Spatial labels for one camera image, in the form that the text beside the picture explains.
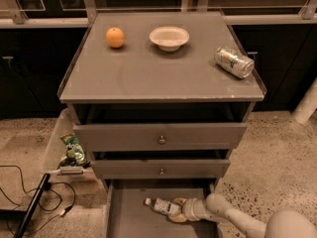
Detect white bowl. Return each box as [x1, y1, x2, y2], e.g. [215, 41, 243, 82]
[150, 27, 189, 52]

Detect grey middle drawer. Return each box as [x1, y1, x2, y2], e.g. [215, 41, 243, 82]
[92, 160, 230, 179]

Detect black cable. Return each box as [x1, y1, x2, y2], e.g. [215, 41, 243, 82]
[0, 164, 77, 236]

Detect green chip bag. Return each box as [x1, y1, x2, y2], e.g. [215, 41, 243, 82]
[59, 133, 87, 167]

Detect grey drawer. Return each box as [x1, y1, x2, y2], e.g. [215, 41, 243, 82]
[92, 160, 230, 179]
[105, 179, 222, 238]
[73, 123, 247, 152]

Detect metal railing frame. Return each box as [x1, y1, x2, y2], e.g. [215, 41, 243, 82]
[0, 0, 317, 28]

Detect green soda can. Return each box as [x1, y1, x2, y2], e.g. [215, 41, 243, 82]
[214, 46, 255, 79]

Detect grey drawer cabinet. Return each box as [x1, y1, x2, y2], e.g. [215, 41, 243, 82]
[56, 11, 267, 190]

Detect orange fruit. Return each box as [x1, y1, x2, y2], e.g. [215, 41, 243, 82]
[106, 28, 125, 49]

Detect clear plastic water bottle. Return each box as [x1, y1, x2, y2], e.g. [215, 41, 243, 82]
[145, 197, 181, 216]

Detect grey top drawer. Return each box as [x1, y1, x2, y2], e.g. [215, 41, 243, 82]
[73, 123, 247, 152]

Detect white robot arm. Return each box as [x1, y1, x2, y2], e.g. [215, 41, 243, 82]
[177, 85, 317, 238]

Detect black flat bar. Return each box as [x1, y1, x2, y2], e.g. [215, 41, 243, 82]
[13, 174, 51, 238]

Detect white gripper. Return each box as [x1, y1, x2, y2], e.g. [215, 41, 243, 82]
[168, 198, 209, 223]

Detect grey bottom drawer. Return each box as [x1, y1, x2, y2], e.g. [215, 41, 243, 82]
[105, 179, 222, 238]

